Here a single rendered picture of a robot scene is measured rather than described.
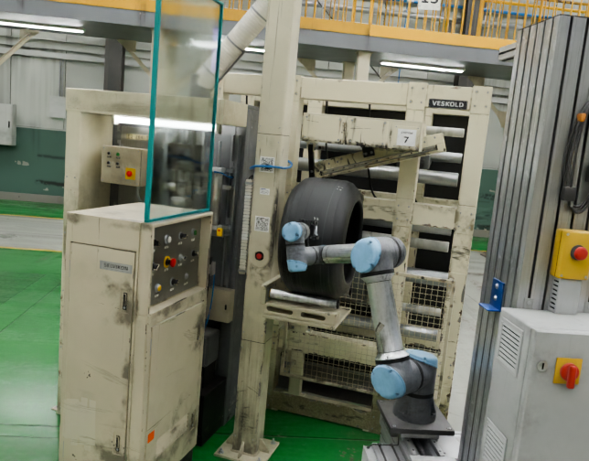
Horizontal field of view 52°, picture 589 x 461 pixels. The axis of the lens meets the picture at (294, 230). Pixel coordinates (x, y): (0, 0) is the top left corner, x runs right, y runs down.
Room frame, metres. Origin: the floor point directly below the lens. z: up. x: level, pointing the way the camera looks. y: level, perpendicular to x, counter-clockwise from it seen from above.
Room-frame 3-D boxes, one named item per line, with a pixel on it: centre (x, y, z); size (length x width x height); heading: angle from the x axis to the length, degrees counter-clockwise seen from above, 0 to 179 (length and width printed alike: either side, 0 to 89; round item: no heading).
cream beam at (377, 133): (3.14, -0.31, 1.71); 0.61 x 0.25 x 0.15; 73
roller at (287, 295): (2.76, -0.07, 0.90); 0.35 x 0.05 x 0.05; 73
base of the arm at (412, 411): (2.01, -0.48, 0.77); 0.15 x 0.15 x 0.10
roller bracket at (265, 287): (2.95, 0.06, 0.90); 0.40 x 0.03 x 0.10; 163
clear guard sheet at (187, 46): (2.56, 0.50, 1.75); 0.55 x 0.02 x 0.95; 163
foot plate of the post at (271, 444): (2.95, 0.14, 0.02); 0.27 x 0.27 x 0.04; 73
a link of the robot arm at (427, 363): (2.00, -0.48, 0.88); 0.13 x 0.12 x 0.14; 134
